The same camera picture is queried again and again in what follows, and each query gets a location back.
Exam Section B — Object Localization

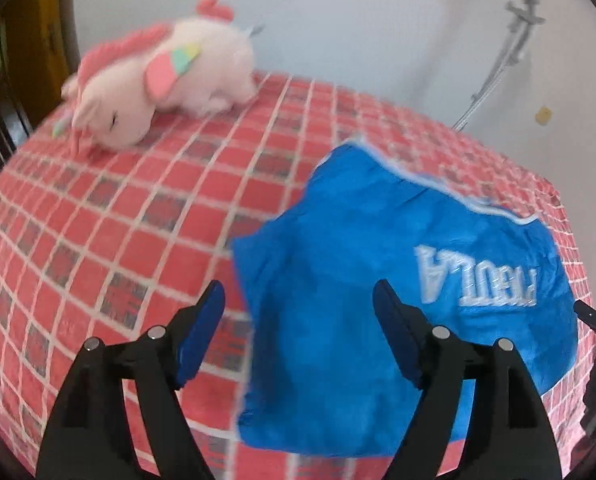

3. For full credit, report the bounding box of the blue puffer jacket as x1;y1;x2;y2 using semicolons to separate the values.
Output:
232;142;578;457

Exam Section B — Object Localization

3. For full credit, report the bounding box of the red plaid bed sheet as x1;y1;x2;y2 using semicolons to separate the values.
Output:
0;74;591;479

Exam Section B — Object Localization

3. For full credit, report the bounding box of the pink plush unicorn toy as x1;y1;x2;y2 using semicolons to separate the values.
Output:
52;0;263;150

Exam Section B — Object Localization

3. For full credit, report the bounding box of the wooden wardrobe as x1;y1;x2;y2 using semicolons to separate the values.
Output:
0;0;78;170

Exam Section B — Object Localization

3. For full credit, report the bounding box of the metal pole stand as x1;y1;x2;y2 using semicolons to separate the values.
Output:
452;0;545;131

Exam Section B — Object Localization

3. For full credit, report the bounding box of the yellow wall socket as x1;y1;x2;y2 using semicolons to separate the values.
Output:
534;106;553;126

